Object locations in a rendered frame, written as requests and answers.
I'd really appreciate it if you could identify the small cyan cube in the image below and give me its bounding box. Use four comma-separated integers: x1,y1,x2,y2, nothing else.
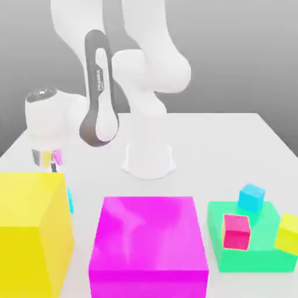
237,183,266,214
66,187,75,215

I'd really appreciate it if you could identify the large magenta box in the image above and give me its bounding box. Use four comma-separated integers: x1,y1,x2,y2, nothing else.
88,196,210,298

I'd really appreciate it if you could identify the small red cube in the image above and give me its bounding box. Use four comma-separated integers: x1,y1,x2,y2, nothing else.
222,214,251,251

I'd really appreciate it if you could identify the small yellow-green cube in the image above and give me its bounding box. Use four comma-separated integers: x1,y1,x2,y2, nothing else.
274,212,298,257

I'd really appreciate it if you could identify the large green box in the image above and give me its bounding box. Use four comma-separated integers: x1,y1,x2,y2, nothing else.
207,200,298,274

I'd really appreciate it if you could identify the large yellow box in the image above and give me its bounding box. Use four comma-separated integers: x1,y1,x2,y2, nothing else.
0,172,75,298

